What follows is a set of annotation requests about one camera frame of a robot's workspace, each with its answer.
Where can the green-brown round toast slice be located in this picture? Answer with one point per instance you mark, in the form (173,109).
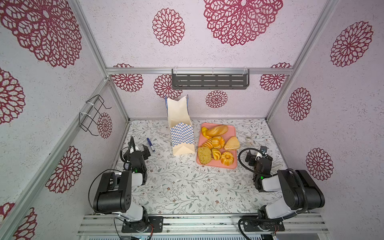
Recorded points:
(205,155)

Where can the grey wall shelf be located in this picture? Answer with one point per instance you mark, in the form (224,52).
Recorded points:
(189,81)

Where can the small shell bread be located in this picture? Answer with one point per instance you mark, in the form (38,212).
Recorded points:
(216,154)

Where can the striped twisted bread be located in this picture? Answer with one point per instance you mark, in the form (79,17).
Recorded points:
(208,144)

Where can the round ridged bun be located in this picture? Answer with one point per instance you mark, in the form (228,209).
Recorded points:
(218,142)

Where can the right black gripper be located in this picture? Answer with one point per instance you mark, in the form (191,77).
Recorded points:
(250,157)

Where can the yellow croissant bread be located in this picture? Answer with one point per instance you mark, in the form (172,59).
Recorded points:
(204,133)

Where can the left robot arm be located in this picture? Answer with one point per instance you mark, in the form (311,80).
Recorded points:
(114,192)

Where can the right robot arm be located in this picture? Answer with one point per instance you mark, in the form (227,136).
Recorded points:
(300,192)

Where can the pink plastic tray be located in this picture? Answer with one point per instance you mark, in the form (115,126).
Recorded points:
(230,133)

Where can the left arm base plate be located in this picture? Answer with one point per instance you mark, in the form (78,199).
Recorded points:
(147,225)

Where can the long baguette bread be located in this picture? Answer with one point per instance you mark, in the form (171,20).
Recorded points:
(217,131)

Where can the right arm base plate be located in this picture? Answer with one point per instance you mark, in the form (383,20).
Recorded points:
(261,223)

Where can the blue marker pen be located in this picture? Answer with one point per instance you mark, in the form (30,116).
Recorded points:
(151,145)

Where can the aluminium front rail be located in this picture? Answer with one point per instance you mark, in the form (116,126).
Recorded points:
(203,224)

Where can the black wire rack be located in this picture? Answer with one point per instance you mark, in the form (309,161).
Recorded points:
(90,117)

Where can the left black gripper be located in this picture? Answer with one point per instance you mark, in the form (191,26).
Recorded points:
(132,149)

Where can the golden bundt bread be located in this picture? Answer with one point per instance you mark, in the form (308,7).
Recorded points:
(227,158)

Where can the blue checkered paper bag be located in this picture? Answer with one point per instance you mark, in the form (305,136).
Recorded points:
(180,125)

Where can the triangular toast bread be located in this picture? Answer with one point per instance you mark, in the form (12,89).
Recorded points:
(232,144)

